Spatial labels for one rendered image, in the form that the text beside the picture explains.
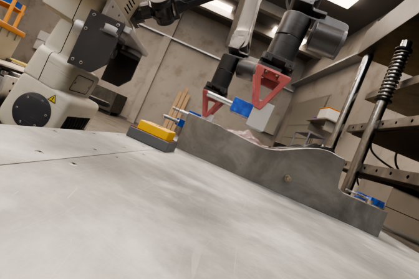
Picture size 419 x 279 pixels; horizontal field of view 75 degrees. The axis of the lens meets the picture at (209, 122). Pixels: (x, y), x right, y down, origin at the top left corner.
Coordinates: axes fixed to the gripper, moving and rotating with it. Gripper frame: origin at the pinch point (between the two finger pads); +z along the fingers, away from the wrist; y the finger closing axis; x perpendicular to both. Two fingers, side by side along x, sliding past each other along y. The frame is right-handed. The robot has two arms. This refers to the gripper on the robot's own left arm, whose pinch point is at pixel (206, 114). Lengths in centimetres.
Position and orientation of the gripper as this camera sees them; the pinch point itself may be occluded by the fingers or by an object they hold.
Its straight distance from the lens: 84.5
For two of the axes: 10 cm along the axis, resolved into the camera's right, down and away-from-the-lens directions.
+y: 0.7, 0.7, 10.0
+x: -9.2, -3.9, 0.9
